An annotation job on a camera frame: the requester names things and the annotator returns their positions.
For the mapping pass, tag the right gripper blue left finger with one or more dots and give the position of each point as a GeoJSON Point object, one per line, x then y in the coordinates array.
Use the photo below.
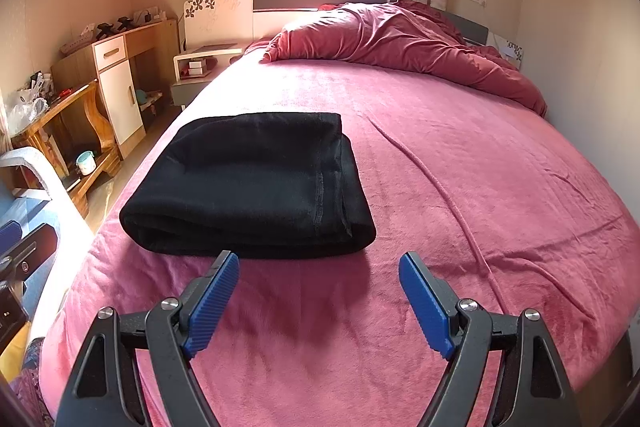
{"type": "Point", "coordinates": [104, 387]}

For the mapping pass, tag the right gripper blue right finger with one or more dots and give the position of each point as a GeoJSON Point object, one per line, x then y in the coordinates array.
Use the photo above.
{"type": "Point", "coordinates": [532, 387]}

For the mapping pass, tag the black pants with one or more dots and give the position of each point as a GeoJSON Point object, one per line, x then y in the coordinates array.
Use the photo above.
{"type": "Point", "coordinates": [264, 185]}

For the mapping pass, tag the white plastic chair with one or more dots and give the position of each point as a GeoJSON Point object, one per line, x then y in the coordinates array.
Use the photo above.
{"type": "Point", "coordinates": [28, 186]}

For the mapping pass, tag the floral patterned trouser leg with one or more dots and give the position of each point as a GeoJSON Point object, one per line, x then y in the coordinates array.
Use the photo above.
{"type": "Point", "coordinates": [27, 388]}

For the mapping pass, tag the light blue cup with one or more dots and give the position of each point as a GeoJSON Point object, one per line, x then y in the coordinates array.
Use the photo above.
{"type": "Point", "coordinates": [86, 162]}

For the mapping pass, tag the wooden side shelf table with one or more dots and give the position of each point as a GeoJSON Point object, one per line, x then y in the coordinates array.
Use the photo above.
{"type": "Point", "coordinates": [71, 126]}

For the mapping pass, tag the wooden desk cabinet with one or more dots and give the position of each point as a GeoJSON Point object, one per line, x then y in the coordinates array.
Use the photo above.
{"type": "Point", "coordinates": [134, 71]}

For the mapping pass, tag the white bedside table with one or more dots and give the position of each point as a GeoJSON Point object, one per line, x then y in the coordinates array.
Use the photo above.
{"type": "Point", "coordinates": [195, 69]}

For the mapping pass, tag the dark bed headboard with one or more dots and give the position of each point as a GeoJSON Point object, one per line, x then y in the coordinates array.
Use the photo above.
{"type": "Point", "coordinates": [472, 32]}

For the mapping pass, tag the crumpled red duvet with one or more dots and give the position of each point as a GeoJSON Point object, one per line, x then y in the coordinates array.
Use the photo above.
{"type": "Point", "coordinates": [408, 36]}

